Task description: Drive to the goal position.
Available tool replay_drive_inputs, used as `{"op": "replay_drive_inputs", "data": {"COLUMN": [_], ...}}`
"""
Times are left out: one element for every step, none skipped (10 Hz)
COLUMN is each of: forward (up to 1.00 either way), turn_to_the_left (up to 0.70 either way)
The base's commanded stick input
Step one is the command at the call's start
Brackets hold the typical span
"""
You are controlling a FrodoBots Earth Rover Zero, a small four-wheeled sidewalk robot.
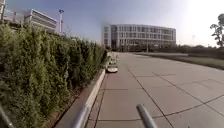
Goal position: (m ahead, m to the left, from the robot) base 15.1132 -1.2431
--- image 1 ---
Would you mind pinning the small white robot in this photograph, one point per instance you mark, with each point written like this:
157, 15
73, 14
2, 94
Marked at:
112, 68

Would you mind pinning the grey concrete slab pavement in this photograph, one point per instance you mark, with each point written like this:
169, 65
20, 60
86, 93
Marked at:
140, 96

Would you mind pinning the large grey curved building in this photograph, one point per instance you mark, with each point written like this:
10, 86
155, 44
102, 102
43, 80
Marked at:
143, 35

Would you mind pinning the grey stone kerb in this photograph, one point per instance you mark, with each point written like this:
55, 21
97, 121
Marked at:
87, 100

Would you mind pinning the robot's own part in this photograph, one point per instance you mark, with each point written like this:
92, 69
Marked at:
80, 117
146, 116

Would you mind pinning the tall pole with blue top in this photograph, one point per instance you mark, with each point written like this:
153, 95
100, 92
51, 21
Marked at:
61, 20

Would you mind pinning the low dark hedge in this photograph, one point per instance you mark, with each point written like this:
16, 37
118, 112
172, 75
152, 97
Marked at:
186, 50

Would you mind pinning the tall green hedge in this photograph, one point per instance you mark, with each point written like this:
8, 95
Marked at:
36, 73

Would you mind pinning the white building with balconies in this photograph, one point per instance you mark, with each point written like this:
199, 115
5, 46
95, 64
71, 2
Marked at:
41, 20

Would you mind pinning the green grass strip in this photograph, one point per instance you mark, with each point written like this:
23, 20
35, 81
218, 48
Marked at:
203, 61

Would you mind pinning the tree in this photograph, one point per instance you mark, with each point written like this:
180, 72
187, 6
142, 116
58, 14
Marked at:
218, 30

